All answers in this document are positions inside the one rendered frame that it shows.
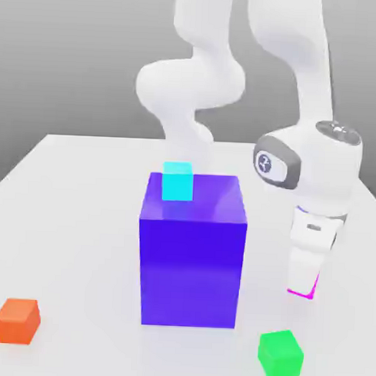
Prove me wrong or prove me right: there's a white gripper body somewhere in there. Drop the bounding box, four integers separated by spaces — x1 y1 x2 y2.
288 205 346 255

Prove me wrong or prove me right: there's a small magenta cube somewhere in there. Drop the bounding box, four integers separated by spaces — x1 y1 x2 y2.
286 268 322 301

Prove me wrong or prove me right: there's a small green cube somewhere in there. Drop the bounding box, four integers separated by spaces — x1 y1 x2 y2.
256 328 307 376

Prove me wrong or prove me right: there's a small cyan cube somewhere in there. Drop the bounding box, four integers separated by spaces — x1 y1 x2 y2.
161 160 195 203

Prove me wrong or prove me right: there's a small orange cube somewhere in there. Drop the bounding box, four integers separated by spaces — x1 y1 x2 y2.
0 297 43 346

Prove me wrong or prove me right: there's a large purple box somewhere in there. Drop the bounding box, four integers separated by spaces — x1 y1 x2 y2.
134 171 250 331

